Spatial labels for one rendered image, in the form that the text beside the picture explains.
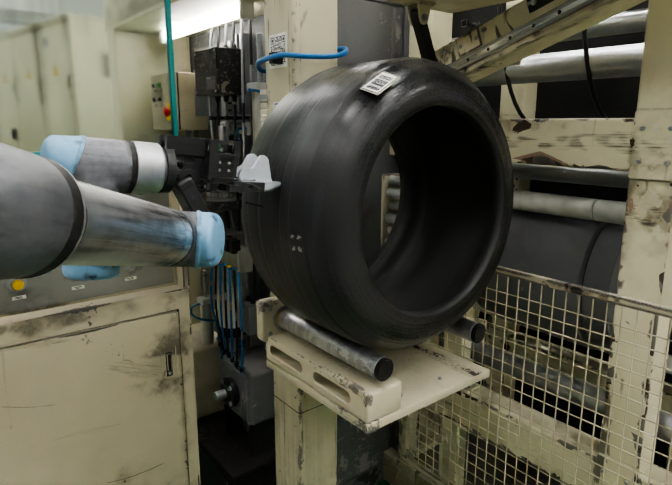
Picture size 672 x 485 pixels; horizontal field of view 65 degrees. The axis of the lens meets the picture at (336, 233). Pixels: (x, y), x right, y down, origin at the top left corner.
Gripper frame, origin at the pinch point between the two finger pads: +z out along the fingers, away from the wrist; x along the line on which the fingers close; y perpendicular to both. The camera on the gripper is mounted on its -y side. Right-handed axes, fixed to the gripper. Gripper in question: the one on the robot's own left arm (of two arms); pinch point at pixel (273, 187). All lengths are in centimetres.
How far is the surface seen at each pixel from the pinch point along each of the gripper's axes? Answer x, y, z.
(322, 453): 23, -73, 36
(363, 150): -11.8, 7.7, 9.4
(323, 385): 1.9, -40.6, 17.0
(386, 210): 36, -8, 63
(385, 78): -10.1, 20.1, 14.2
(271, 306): 21.3, -29.1, 15.4
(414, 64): -8.5, 24.0, 22.5
